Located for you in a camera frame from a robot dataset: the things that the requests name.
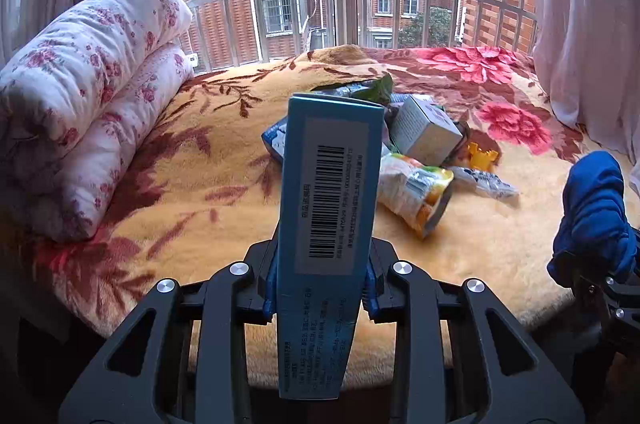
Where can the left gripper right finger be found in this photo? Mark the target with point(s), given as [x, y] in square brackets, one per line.
[460, 355]

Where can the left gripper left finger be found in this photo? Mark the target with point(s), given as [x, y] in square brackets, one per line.
[180, 356]

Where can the blue cloth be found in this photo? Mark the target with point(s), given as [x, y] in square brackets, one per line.
[593, 198]

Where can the silver wrapper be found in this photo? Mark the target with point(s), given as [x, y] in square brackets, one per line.
[482, 183]

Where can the yellow white snack bag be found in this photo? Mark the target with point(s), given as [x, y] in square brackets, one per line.
[416, 193]

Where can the orange plastic piece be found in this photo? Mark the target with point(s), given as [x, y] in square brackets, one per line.
[480, 159]

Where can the light blue barcode carton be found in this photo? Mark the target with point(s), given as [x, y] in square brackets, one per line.
[330, 173]

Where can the white grey small box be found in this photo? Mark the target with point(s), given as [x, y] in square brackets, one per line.
[423, 131]

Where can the blue white medicine box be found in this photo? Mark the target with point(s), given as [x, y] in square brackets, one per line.
[274, 139]

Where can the green snack wrapper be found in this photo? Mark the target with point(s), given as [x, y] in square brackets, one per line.
[376, 90]

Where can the floral fleece bed blanket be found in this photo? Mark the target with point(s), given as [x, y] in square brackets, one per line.
[203, 187]

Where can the folded white floral quilt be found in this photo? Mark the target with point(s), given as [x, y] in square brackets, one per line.
[76, 104]

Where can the sheer pink right curtain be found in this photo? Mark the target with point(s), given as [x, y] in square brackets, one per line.
[587, 60]

